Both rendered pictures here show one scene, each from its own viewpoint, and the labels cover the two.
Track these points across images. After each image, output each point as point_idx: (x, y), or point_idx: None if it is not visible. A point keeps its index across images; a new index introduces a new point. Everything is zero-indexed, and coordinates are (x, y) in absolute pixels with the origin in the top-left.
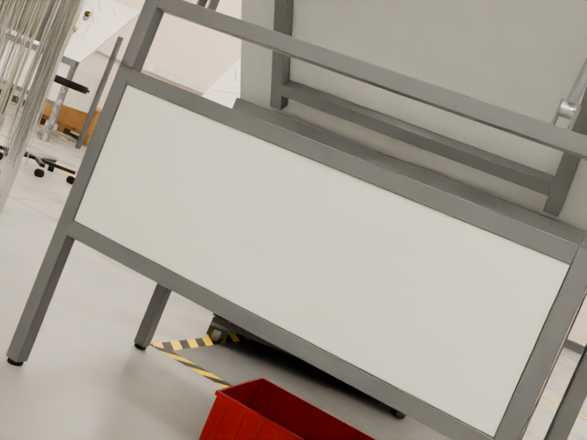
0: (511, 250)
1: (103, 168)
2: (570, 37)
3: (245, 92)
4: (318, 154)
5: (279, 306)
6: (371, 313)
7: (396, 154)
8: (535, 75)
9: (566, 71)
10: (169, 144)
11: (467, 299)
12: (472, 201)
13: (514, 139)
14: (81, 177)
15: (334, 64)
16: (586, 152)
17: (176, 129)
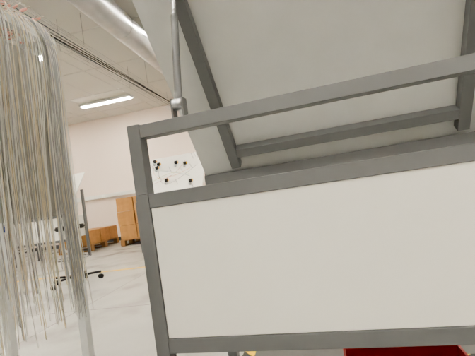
0: None
1: (169, 283)
2: (438, 1)
3: (207, 169)
4: (350, 171)
5: (396, 311)
6: None
7: (331, 151)
8: (419, 44)
9: (442, 27)
10: (215, 234)
11: None
12: (402, 152)
13: (415, 96)
14: (155, 301)
15: (319, 97)
16: None
17: (213, 220)
